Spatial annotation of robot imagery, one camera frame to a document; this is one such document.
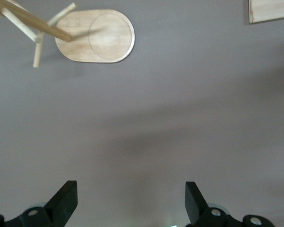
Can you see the bamboo cutting board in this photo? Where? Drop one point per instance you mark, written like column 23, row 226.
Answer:
column 269, row 10

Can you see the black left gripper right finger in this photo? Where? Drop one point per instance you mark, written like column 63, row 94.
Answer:
column 198, row 208

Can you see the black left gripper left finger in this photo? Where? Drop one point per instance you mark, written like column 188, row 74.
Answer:
column 61, row 203

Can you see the wooden mug rack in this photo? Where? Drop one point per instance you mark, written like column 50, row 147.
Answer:
column 104, row 37

